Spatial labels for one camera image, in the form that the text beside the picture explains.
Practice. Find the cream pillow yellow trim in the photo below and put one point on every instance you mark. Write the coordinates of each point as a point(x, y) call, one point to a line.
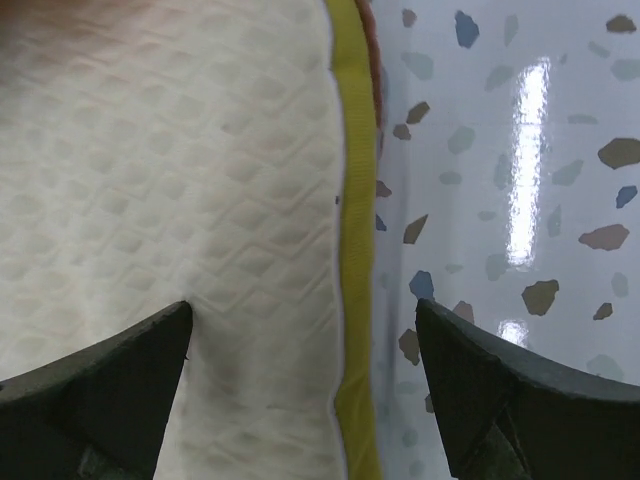
point(220, 153)

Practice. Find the orange grey plaid pillowcase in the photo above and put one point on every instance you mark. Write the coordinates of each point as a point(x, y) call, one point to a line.
point(375, 67)

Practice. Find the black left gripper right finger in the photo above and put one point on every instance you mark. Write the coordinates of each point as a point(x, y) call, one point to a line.
point(504, 412)

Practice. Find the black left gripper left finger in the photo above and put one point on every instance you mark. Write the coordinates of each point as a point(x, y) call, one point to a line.
point(101, 412)

